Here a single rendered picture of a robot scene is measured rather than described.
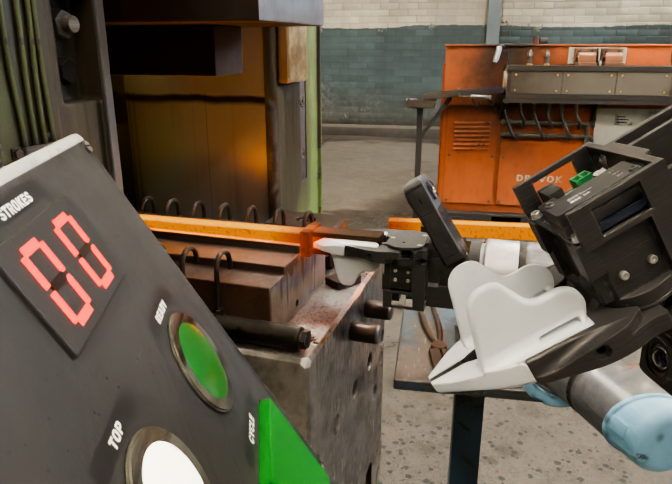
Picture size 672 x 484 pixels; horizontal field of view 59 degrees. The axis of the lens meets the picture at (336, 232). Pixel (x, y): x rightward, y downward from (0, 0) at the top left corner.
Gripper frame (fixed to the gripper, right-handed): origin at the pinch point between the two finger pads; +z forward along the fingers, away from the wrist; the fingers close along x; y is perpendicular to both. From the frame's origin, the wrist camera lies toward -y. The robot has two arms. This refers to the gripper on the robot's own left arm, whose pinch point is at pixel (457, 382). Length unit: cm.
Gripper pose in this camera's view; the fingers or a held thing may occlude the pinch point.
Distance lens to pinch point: 35.6
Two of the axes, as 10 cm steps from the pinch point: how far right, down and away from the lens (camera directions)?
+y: -5.1, -8.2, -2.7
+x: 0.9, 2.6, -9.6
